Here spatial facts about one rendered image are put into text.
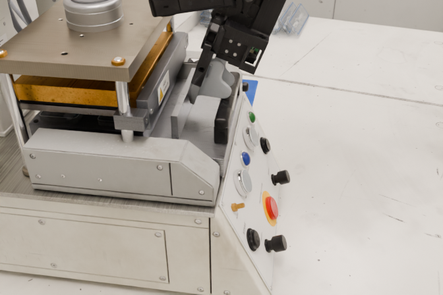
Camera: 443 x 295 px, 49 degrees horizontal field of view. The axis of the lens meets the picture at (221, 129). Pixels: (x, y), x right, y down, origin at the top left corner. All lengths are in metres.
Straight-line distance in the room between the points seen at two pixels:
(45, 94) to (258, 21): 0.30
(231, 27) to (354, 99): 0.68
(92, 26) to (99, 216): 0.26
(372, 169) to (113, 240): 0.55
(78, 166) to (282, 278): 0.36
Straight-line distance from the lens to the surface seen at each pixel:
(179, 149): 0.63
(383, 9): 3.18
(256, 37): 0.65
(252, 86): 1.29
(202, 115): 0.75
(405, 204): 0.98
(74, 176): 0.67
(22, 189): 0.72
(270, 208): 0.83
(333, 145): 1.09
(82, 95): 0.67
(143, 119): 0.61
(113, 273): 0.77
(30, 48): 0.67
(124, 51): 0.63
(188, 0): 0.65
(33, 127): 0.73
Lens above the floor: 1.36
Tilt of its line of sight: 33 degrees down
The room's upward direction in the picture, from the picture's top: straight up
